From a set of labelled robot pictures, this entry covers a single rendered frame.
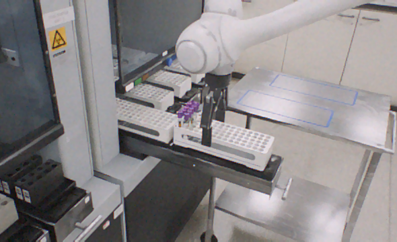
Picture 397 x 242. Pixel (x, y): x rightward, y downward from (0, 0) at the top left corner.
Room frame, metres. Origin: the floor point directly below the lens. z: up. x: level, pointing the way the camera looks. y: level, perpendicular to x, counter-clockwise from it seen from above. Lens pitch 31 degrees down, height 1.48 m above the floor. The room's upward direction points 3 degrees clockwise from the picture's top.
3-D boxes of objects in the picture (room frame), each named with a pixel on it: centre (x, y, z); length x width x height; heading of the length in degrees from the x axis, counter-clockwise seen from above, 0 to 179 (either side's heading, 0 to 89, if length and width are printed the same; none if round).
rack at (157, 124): (1.08, 0.21, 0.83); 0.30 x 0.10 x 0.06; 67
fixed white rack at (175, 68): (1.54, 0.13, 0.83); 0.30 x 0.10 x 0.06; 67
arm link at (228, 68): (0.96, -0.05, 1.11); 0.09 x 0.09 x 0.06
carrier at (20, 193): (0.72, 0.40, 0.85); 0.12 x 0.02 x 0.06; 155
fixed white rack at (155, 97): (1.26, 0.25, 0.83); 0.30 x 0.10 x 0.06; 67
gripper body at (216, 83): (0.96, -0.05, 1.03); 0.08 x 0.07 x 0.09; 157
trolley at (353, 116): (1.34, -0.44, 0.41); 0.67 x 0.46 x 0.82; 65
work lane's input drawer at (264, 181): (1.01, 0.04, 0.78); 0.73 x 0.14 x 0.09; 67
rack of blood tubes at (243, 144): (0.95, -0.08, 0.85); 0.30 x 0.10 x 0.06; 67
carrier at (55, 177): (0.71, 0.38, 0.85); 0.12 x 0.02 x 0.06; 157
